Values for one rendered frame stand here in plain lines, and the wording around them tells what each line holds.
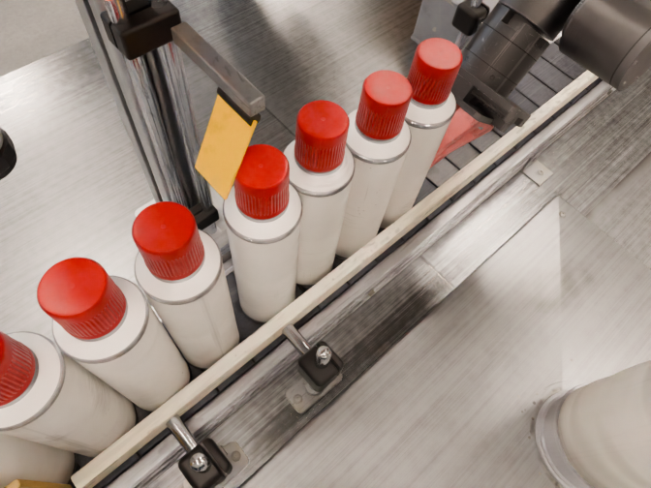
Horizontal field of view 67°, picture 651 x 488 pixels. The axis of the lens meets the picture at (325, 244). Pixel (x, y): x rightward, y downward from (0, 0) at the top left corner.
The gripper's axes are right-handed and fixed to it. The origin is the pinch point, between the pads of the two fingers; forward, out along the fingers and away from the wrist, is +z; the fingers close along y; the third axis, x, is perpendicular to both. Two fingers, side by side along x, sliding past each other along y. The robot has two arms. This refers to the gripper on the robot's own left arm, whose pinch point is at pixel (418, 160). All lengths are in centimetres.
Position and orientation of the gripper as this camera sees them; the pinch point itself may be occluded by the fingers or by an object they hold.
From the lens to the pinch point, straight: 50.1
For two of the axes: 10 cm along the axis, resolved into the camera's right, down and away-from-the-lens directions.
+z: -5.3, 7.2, 4.4
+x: 5.2, -1.4, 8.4
